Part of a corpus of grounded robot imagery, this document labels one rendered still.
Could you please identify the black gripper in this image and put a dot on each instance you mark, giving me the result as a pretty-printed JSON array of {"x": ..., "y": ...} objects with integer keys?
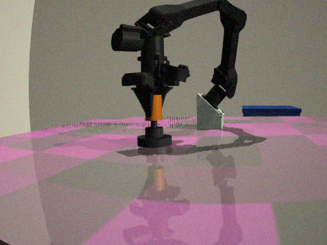
[{"x": 146, "y": 84}]

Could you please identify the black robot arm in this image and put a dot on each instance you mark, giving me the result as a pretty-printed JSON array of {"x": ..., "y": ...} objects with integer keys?
[{"x": 165, "y": 18}]

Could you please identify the orange cylinder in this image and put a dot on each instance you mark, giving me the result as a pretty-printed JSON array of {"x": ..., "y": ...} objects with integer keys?
[{"x": 156, "y": 109}]

